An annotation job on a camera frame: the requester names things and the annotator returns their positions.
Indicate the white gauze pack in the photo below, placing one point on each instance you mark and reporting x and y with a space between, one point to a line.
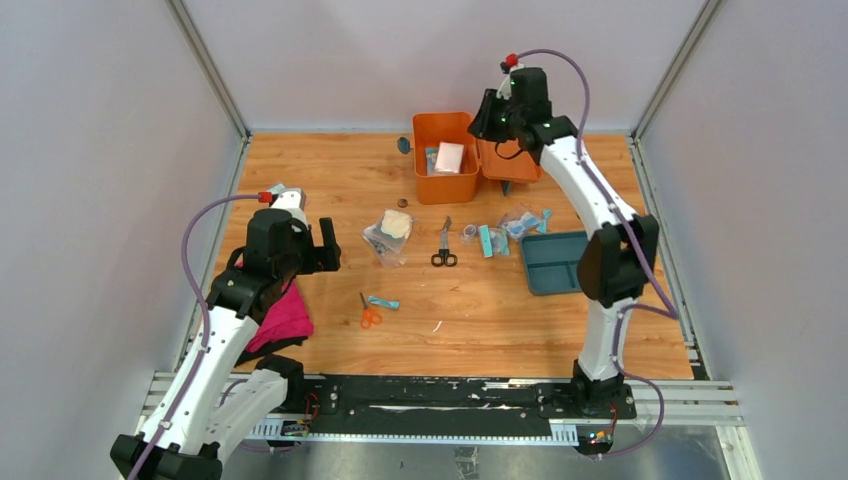
448 160

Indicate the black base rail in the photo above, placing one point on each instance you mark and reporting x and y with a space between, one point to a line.
488 411

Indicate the blue foil sachet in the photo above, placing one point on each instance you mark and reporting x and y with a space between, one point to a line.
384 303

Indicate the teal bandage packet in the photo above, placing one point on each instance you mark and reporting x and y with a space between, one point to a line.
494 241

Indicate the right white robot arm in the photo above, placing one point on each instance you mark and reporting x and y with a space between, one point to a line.
619 259

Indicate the clear bag blue items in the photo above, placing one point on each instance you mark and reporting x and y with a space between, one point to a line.
519 221

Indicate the orange medicine box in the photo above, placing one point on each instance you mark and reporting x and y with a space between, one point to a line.
481 160

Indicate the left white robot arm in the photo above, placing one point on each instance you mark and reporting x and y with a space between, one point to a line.
194 430

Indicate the bag with white gauze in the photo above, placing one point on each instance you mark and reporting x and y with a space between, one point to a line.
388 237

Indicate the small clear bag left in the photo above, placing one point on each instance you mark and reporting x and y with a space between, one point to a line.
277 189

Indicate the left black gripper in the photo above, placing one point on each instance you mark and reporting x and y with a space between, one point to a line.
320 258

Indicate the black bandage scissors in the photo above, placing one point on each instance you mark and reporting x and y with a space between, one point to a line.
444 257

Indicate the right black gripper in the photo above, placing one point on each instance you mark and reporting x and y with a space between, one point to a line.
482 124

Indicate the small orange scissors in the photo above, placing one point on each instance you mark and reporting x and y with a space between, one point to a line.
370 317

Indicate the blue cotton swab bag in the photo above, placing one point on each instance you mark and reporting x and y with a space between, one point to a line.
430 160

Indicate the teal plastic tray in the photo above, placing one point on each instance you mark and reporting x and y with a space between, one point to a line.
550 261

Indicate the pink folded cloth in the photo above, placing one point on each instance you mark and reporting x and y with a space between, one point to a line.
287 323

